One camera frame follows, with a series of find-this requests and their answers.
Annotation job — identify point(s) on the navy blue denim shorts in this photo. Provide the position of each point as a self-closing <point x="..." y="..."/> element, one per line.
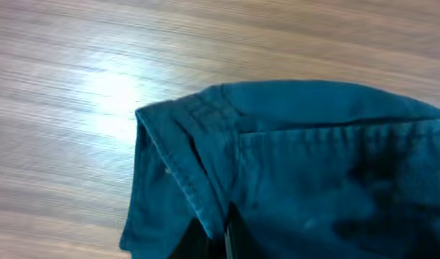
<point x="317" y="169"/>

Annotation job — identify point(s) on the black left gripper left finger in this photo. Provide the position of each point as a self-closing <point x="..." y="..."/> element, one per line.
<point x="195" y="244"/>

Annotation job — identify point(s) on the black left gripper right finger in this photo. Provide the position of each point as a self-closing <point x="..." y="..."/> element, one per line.
<point x="239" y="242"/>

